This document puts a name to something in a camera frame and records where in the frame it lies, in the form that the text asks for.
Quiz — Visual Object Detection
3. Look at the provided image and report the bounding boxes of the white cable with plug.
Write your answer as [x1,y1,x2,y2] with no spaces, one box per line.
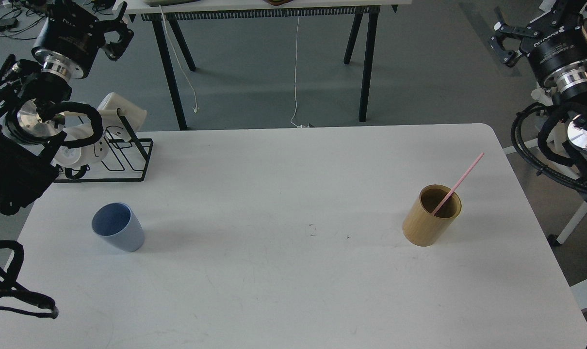
[291,16,314,129]

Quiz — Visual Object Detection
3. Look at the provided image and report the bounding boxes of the white mug with face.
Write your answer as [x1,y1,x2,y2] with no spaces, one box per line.
[54,123,110,169]

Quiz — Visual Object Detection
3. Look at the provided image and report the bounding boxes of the black wire cup rack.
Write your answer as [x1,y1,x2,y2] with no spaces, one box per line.
[53,115,154,184]

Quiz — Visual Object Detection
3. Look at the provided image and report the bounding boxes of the black floor cables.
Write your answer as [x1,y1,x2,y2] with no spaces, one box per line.
[0,0,115,54]

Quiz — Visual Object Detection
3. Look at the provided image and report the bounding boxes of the bamboo cylinder holder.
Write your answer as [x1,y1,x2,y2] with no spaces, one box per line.
[402,185,462,247]

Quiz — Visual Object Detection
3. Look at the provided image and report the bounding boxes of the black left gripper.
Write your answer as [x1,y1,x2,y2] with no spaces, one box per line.
[32,0,134,79]

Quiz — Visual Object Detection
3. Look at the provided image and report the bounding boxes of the blue plastic cup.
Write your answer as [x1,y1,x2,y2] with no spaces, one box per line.
[91,202,146,253]

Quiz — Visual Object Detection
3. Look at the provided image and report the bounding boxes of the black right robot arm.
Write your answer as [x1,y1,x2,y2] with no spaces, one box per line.
[488,0,587,203]

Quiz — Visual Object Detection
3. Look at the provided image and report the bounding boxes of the white office chair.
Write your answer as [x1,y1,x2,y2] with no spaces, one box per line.
[504,86,587,247]

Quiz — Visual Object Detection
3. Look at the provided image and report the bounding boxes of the white cup on rack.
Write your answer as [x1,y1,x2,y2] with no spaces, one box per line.
[97,92,147,139]

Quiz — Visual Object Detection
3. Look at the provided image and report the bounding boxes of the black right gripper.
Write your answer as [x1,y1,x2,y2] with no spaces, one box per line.
[489,0,587,95]

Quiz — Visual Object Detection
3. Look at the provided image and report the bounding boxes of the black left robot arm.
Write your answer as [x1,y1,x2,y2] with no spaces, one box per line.
[0,0,134,319]

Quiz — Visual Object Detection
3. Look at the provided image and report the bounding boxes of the white hanging cable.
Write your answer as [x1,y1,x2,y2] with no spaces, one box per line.
[160,6,199,114]

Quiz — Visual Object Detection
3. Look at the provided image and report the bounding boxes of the black legged background table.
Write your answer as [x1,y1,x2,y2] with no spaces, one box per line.
[125,0,412,131]

